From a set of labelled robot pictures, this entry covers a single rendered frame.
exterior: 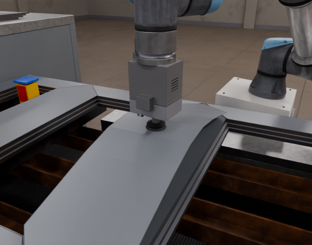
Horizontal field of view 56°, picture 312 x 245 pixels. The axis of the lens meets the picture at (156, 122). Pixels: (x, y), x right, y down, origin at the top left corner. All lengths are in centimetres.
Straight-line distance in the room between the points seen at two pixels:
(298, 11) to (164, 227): 72
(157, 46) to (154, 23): 4
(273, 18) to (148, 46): 884
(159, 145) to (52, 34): 107
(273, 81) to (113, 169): 89
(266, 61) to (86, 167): 90
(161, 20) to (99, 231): 34
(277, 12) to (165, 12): 881
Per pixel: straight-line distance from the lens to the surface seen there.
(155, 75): 53
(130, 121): 63
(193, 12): 58
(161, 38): 51
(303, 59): 115
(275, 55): 123
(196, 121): 65
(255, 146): 108
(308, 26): 103
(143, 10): 51
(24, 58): 140
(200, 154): 67
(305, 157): 108
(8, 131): 85
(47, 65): 150
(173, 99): 55
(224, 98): 122
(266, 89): 126
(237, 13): 949
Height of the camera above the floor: 119
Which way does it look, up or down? 26 degrees down
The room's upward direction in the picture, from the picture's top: straight up
